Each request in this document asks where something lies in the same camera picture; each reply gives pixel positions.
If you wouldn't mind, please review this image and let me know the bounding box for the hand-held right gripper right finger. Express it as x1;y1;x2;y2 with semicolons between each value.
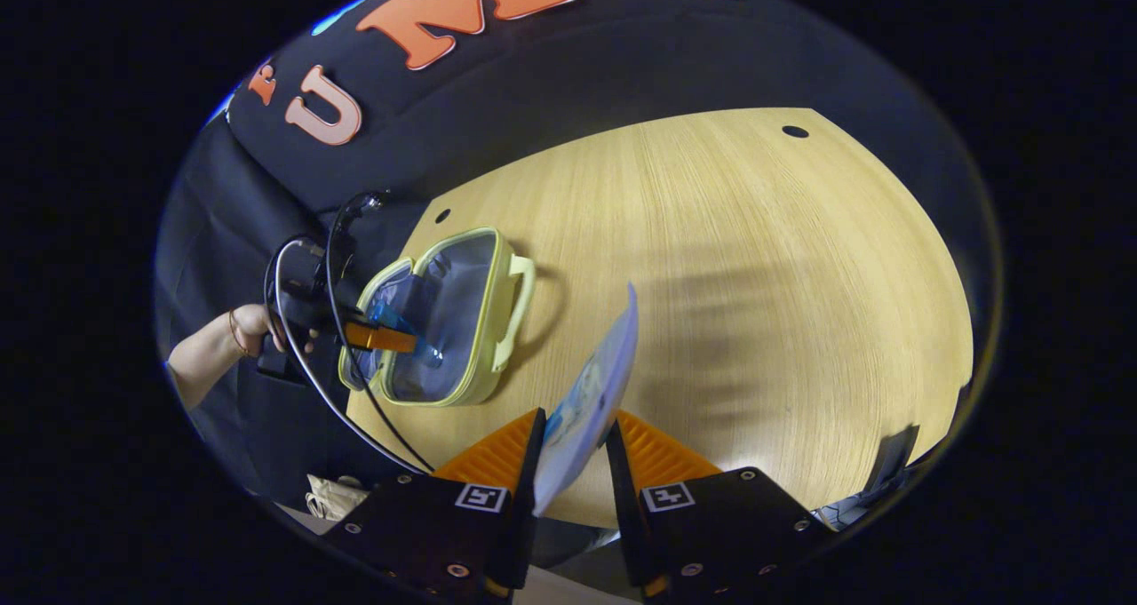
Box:
605;409;838;601

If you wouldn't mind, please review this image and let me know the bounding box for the light blue face mask sachet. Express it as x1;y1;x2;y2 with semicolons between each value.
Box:
531;281;640;519

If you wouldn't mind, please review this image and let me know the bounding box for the black cable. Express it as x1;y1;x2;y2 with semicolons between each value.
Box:
323;198;438;474

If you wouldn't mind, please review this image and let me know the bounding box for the pale yellow small suitcase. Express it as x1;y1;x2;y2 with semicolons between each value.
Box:
337;227;538;409

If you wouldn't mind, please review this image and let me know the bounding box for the dark furniture piece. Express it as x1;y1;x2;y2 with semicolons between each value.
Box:
863;425;921;499

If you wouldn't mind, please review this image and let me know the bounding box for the beige bag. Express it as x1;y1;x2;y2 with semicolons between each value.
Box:
305;473;371;522

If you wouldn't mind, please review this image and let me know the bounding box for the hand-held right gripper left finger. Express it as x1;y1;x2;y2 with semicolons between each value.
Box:
322;407;547;601

